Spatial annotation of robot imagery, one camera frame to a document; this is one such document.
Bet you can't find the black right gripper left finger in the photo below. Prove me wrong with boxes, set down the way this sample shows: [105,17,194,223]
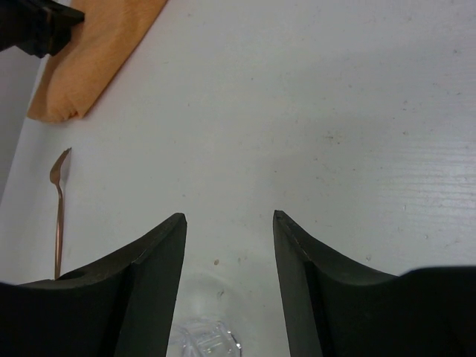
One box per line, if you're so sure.
[1,213,187,356]

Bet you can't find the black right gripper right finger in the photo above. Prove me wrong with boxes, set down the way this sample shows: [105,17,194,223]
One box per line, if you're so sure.
[273,210,475,356]

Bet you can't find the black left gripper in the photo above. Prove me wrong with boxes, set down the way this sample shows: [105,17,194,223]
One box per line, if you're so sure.
[1,0,85,58]

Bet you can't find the orange cloth napkin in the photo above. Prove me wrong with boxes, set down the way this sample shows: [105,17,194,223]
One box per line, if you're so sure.
[27,0,167,123]

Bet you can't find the clear plastic cup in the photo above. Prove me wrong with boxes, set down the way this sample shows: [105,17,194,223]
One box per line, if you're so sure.
[166,319,242,357]

